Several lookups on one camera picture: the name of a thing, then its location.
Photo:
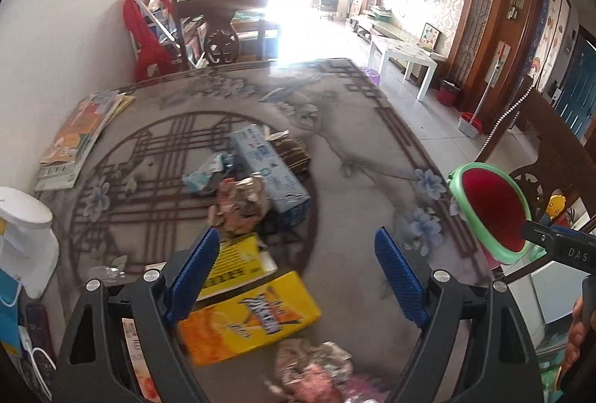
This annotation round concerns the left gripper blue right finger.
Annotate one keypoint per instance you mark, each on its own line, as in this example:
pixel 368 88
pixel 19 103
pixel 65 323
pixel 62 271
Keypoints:
pixel 403 280

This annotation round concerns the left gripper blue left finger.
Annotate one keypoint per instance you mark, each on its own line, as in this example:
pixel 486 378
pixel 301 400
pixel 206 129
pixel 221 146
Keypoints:
pixel 186 273

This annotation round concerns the brown snack wrapper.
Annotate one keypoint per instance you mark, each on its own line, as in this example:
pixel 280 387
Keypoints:
pixel 240 205

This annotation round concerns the light blue plastic wrapper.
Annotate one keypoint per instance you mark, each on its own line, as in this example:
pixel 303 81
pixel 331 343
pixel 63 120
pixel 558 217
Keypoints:
pixel 206 178

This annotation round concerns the pink snack wrapper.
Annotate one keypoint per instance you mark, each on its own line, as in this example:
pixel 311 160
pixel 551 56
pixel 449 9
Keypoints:
pixel 325 373

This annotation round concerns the green rimmed red trash bin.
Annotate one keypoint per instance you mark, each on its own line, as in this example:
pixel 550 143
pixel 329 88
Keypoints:
pixel 494 207

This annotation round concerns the person's right hand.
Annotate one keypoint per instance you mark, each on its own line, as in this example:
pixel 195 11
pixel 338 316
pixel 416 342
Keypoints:
pixel 577 372

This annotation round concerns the yellow carton box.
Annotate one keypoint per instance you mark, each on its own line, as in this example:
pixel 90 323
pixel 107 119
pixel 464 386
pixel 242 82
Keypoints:
pixel 240 262

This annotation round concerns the yellow toy duck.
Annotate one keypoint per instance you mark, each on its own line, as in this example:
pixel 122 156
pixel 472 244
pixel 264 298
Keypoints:
pixel 556 206

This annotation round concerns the crumpled silver foil wrapper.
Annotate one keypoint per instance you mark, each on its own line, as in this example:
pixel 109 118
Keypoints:
pixel 109 276

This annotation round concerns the yellow drink carton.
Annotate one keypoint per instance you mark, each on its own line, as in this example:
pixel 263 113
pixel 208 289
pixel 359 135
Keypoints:
pixel 256 318

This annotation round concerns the dark wooden chair near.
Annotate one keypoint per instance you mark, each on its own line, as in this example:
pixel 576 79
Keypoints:
pixel 563 163

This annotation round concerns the dark wooden chair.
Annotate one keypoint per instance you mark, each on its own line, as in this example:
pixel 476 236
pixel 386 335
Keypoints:
pixel 227 31
pixel 563 163

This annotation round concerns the blue tissue box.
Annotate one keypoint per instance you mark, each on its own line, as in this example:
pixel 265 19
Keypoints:
pixel 289 197

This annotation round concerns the blue entrance door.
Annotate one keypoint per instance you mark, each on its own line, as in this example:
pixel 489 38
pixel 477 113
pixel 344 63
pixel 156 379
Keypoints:
pixel 576 105

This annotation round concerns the floral grey tablecloth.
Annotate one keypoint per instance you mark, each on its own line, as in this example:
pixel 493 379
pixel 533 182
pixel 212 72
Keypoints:
pixel 312 157

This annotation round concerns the brown cigarette pack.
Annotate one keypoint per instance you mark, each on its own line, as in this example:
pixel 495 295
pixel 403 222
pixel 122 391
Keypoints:
pixel 290 151

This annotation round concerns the red dustpan with broom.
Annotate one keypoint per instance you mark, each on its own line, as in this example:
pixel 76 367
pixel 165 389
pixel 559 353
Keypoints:
pixel 469 123

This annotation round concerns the white appliance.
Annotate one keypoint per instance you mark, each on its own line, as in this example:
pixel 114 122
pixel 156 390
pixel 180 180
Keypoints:
pixel 29 247

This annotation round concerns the small red waste bin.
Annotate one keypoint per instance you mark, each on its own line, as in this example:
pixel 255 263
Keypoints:
pixel 448 93

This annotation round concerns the stack of magazines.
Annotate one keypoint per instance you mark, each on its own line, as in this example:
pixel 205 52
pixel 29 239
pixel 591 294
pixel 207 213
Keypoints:
pixel 61 165

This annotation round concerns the purple plastic stool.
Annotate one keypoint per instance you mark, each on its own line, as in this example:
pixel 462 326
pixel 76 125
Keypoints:
pixel 372 75

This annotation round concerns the white coffee table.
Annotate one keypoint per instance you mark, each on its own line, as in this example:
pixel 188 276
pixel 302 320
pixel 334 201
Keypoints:
pixel 384 51

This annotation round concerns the red fabric bag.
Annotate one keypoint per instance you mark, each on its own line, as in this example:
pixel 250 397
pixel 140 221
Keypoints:
pixel 151 53

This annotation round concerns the dark wooden chair far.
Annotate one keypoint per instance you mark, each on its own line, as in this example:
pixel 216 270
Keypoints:
pixel 227 31

